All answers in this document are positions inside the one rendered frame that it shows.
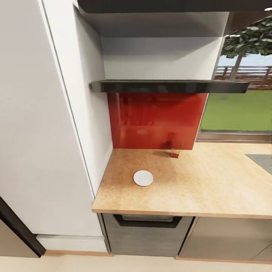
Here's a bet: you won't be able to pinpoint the saucer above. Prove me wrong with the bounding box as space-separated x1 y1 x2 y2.
133 170 153 186

